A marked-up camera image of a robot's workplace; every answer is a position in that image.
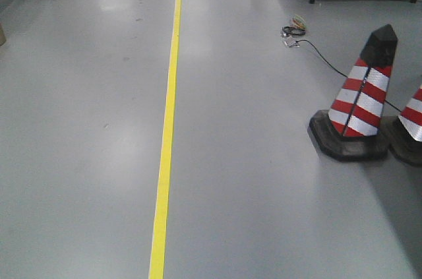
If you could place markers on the red white traffic cone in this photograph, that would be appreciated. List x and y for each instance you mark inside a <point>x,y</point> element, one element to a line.
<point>350,129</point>

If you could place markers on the floor socket with cables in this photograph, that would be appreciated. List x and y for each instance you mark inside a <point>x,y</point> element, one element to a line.
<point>296,28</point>

